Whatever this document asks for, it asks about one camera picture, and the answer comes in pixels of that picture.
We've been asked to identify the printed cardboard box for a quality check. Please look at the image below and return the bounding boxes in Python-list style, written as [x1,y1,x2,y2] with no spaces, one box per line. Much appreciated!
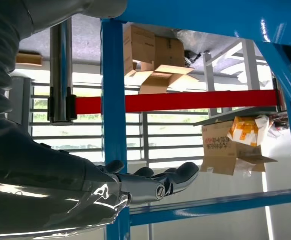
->
[200,120,279,177]

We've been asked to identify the clear plastic film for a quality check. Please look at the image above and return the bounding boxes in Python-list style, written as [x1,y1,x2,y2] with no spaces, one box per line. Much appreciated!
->
[175,28,237,64]

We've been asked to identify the blue metal shelf rack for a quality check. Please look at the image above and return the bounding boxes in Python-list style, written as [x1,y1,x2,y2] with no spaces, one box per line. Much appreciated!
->
[99,0,291,240]

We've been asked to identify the open flapped cardboard box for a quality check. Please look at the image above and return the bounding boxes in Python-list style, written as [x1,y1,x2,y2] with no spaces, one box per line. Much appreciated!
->
[132,64,200,96]

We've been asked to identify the chrome stanchion post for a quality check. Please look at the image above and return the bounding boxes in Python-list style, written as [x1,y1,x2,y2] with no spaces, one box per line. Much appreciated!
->
[47,18,77,126]

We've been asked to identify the closed brown cardboard box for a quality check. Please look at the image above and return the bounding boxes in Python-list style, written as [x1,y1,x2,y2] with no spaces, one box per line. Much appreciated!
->
[123,24,156,78]

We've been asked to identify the flat cardboard piece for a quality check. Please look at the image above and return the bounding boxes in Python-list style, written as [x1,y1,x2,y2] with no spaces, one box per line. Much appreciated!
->
[15,51,42,67]

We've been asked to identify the grey window railing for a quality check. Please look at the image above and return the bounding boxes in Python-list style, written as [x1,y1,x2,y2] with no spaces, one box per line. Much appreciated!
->
[28,80,210,166]

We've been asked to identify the white frame table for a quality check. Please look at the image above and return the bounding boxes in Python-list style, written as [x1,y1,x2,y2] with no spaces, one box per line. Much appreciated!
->
[193,38,279,128]

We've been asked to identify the red barrier belt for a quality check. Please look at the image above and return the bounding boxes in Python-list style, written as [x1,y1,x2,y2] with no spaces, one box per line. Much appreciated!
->
[74,89,279,116]

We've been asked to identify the black stanchion post head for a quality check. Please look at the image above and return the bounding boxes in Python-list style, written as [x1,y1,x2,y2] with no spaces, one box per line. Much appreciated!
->
[273,77,288,114]

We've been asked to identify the grey pillar panel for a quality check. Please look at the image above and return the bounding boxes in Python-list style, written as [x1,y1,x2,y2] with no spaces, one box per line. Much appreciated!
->
[7,76,33,134]

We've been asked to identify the yellow and white package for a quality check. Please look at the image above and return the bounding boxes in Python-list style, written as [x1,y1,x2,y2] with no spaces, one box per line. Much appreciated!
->
[226,114,271,148]

